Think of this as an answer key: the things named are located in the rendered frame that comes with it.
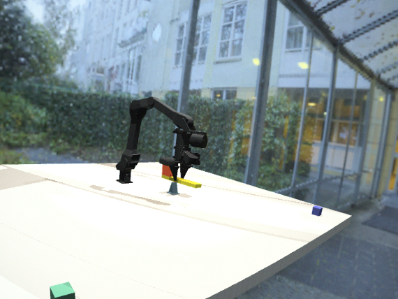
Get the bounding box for green block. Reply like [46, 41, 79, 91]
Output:
[50, 282, 75, 299]

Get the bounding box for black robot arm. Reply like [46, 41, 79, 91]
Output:
[116, 96, 208, 184]

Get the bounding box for yellow and orange bar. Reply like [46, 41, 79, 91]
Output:
[161, 165, 202, 189]

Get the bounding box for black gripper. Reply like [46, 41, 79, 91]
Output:
[159, 145, 193, 181]

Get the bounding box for small blue block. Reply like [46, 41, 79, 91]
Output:
[311, 206, 323, 216]

